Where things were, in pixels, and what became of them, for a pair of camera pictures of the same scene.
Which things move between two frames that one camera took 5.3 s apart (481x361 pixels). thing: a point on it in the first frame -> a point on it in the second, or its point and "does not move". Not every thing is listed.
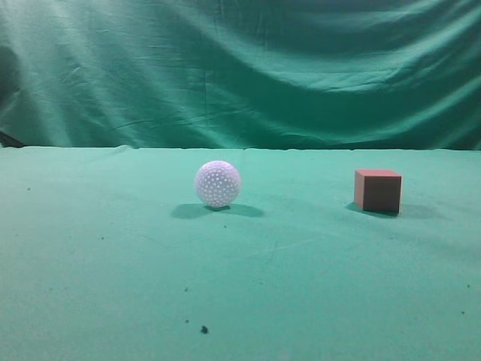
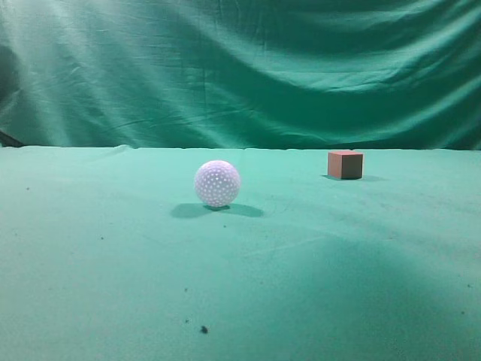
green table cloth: [107, 253] does not move
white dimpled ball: [217, 183] does not move
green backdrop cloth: [241, 74] does not move
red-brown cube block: [378, 190] -> [345, 165]
